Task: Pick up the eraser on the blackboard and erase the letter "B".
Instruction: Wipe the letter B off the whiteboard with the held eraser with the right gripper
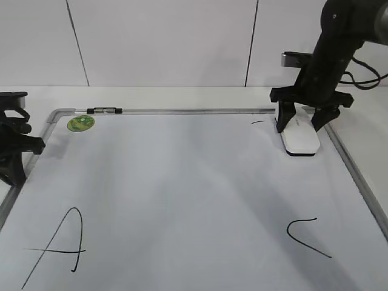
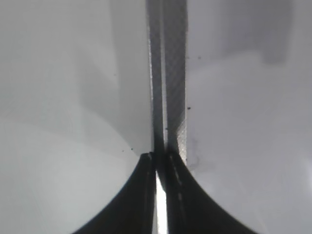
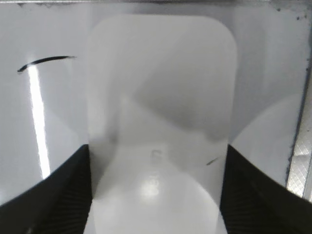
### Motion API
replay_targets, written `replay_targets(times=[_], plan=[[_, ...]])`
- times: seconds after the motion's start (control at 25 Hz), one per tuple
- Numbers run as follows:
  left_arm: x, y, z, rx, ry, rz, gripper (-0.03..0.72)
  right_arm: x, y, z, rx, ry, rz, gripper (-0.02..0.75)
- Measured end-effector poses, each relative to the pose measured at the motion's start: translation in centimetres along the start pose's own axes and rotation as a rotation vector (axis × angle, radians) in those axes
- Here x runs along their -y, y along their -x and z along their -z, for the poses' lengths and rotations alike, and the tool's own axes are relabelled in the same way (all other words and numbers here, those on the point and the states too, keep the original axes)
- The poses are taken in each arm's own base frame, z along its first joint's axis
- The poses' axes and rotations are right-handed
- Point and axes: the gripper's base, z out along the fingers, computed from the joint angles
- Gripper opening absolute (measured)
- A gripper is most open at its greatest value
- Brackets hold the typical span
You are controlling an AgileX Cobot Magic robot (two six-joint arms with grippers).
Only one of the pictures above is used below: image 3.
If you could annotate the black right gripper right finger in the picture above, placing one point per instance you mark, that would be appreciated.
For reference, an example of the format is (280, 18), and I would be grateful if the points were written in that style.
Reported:
(253, 203)

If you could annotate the white whiteboard eraser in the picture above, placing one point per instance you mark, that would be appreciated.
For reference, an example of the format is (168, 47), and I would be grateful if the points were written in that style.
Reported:
(160, 92)

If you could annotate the white whiteboard with grey frame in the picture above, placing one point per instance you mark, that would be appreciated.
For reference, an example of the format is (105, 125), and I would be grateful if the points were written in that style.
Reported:
(43, 84)

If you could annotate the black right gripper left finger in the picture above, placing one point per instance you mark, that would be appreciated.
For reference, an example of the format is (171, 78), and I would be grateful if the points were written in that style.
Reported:
(60, 204)

